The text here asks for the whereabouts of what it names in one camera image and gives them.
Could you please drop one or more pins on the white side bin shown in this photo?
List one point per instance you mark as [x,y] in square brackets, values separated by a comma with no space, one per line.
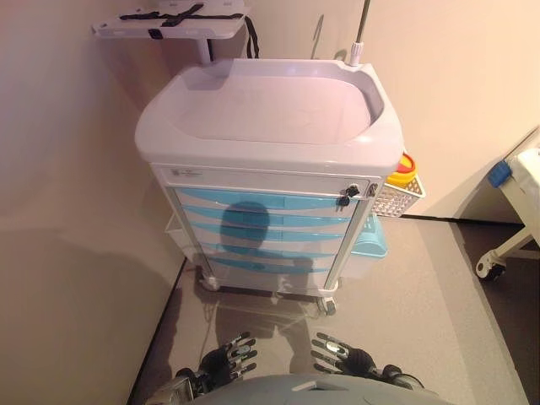
[177,236]

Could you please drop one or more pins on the black cart keys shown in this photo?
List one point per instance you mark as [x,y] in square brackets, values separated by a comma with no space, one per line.
[348,198]

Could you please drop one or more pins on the robot left arm silver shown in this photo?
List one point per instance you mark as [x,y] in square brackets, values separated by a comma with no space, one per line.
[181,386]

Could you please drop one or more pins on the blue bed corner bumper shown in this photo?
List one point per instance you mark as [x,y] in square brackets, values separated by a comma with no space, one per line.
[500,173]

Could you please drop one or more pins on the metal IV pole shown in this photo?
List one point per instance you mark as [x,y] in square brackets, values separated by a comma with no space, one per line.
[356,50]

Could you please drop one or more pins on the yellow sharps container red lid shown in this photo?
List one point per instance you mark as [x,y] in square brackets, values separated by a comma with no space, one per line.
[398,177]

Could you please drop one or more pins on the grey robot torso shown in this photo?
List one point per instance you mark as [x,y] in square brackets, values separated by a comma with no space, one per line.
[320,392]

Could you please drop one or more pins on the robot left hand black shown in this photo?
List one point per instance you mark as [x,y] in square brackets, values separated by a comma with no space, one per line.
[228,358]

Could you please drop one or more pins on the white mesh basket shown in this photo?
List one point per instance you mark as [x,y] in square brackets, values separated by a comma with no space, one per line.
[396,200]

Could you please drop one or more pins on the robot right hand black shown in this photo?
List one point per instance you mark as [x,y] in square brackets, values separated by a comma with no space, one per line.
[350,358]

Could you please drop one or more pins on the light blue waste bin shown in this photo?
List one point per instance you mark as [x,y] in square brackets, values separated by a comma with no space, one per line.
[369,240]

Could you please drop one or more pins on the cart caster wheel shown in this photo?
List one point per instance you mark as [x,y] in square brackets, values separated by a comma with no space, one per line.
[328,306]

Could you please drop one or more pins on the white hospital bed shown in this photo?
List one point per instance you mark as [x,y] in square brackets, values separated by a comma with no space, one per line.
[527,169]

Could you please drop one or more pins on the white medical cart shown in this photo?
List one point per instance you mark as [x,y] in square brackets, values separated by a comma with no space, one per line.
[270,105]

